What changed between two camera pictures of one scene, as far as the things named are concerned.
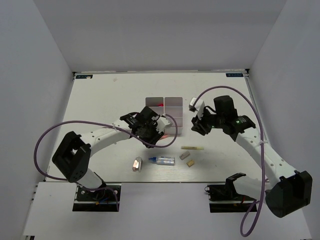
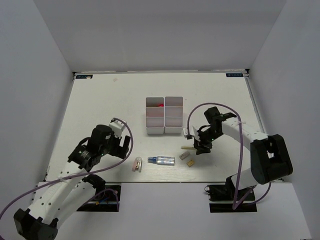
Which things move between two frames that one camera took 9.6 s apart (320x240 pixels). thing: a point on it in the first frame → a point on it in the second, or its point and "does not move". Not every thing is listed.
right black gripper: x=198 y=125 → x=199 y=145
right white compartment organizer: x=174 y=106 does not move
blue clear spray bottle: x=164 y=160 does not move
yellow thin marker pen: x=193 y=148 does not move
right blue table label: x=234 y=74 does not move
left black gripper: x=156 y=137 → x=119 y=151
